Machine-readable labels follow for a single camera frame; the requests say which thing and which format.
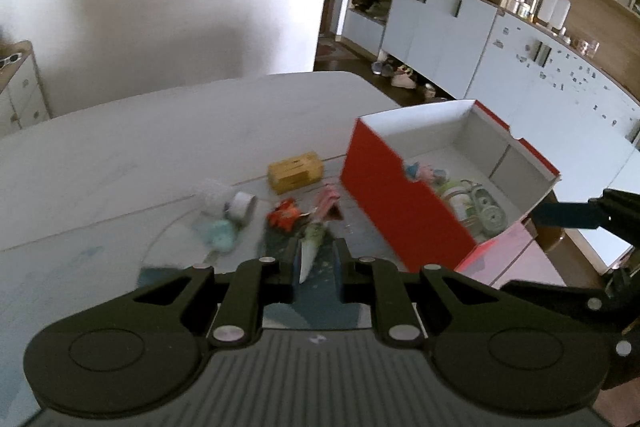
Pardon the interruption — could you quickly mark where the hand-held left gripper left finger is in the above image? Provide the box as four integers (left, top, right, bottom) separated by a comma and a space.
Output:
132, 237, 296, 349

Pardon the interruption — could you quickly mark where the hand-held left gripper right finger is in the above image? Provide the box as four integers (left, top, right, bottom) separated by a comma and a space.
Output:
332, 237, 501, 350

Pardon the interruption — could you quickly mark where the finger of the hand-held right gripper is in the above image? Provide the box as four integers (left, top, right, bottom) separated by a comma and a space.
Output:
531, 188, 640, 253
500, 279, 618, 325

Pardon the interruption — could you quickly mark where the orange packet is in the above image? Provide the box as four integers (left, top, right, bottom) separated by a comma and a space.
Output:
266, 199, 303, 233

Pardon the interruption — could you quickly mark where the green white correction tape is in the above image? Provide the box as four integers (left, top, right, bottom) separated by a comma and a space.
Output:
462, 181, 508, 235

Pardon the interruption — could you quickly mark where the red cardboard box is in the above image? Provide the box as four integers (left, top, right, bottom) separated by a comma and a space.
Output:
340, 99, 562, 274

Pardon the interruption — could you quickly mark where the yellow carton box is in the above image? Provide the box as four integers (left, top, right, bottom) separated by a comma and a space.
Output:
267, 151, 323, 194

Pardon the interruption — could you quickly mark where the small glass jar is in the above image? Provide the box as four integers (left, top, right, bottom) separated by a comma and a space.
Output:
440, 179, 481, 225

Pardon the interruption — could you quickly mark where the small pink doll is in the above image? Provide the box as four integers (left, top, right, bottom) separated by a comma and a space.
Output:
402, 161, 451, 188

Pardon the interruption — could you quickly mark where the pink table mat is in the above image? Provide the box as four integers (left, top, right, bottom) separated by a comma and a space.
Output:
452, 219, 568, 290

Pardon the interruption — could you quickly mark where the pink toy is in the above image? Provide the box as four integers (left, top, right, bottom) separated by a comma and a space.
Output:
314, 184, 346, 222

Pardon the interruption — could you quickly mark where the silver tape roll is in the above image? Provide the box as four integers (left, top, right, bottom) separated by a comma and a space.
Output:
224, 191, 258, 225

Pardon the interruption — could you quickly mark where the teal fuzzy ball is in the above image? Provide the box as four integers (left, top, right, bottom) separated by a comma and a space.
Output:
192, 217, 241, 264

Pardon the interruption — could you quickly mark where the clear plastic cup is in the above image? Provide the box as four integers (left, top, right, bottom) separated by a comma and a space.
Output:
192, 178, 236, 217

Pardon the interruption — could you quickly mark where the large grey stickered cabinet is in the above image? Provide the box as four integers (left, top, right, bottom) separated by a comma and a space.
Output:
462, 9, 640, 268

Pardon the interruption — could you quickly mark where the white sneaker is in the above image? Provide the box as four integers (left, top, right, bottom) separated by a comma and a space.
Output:
391, 67, 418, 88

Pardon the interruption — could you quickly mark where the white plastic container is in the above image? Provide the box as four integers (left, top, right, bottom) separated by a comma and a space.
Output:
537, 0, 571, 30

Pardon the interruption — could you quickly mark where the patterned doormat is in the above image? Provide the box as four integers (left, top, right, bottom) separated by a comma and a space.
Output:
316, 36, 358, 60

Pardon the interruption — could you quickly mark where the grey two-door lower cabinet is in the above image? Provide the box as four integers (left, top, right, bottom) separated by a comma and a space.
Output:
377, 0, 501, 100

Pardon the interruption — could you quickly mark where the grey shoe bench cabinet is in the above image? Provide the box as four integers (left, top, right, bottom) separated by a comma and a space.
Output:
341, 7, 388, 58

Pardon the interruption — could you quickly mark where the pile of dark shoes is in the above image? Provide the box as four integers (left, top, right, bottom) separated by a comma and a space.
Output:
350, 0, 391, 15

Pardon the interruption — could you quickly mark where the white wooden sideboard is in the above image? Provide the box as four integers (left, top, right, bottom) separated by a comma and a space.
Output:
0, 41, 51, 138

